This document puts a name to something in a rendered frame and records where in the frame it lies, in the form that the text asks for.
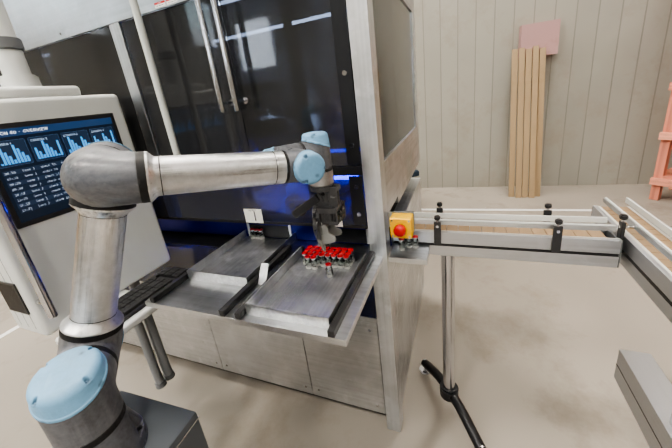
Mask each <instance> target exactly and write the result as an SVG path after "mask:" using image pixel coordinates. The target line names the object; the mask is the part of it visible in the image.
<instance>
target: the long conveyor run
mask: <svg viewBox="0 0 672 448"><path fill-rule="evenodd" d="M603 202H604V203H605V204H606V205H607V206H608V207H601V206H597V205H593V207H592V213H591V217H608V221H607V223H598V224H607V225H616V226H617V229H616V231H611V232H612V233H613V234H614V235H615V236H616V237H617V238H620V239H621V240H622V241H623V247H622V252H621V257H620V264H621V265H622V266H623V267H624V268H625V270H626V271H627V272H628V273H629V274H630V275H631V277H632V278H633V279H634V280H635V281H636V282H637V284H638V285H639V286H640V287H641V288H642V289H643V291H644V292H645V293H646V294H647V295H648V296H649V298H650V299H651V300H652V301H653V302H654V303H655V305H656V306H657V307H658V308H659V309H660V310H661V312H662V313H663V314H664V315H665V316H666V317H667V319H668V320H669V321H670V322H671V323H672V226H668V225H667V224H665V223H664V222H663V221H661V220H660V219H658V218H657V217H655V216H654V215H653V214H651V213H650V212H648V211H647V210H646V209H644V208H643V207H641V206H640V205H639V204H637V203H636V202H634V201H633V200H632V199H630V198H628V197H626V201H625V203H627V204H628V205H629V206H627V207H618V206H617V205H616V204H614V203H613V202H612V201H611V200H610V199H608V198H607V197H605V198H603Z"/></svg>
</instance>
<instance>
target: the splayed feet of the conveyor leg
mask: <svg viewBox="0 0 672 448"><path fill-rule="evenodd" d="M421 364H422V365H421V366H420V368H419V370H420V372H421V373H422V374H424V375H428V374H431V375H432V376H433V377H434V378H435V379H436V380H437V382H438V383H439V384H440V395H441V397H442V398H443V399H444V400H445V401H447V402H451V403H452V404H453V406H454V408H455V409H456V411H457V413H458V415H459V417H460V419H461V421H462V423H463V425H464V427H465V429H466V431H467V433H468V435H469V437H470V439H471V441H472V443H473V445H474V447H475V448H486V446H485V444H484V442H483V440H482V439H481V437H480V435H479V433H478V431H477V429H476V427H475V425H474V423H473V421H472V419H471V417H470V415H469V413H468V412H467V410H466V408H465V406H464V404H463V403H462V401H461V399H460V398H459V388H458V385H457V384H456V383H455V389H454V390H453V391H448V390H446V389H445V388H444V386H443V374H442V373H441V372H440V371H439V370H438V369H437V368H436V367H435V366H434V365H433V364H432V363H431V362H429V361H428V360H427V359H425V358H424V359H423V360H422V361H421Z"/></svg>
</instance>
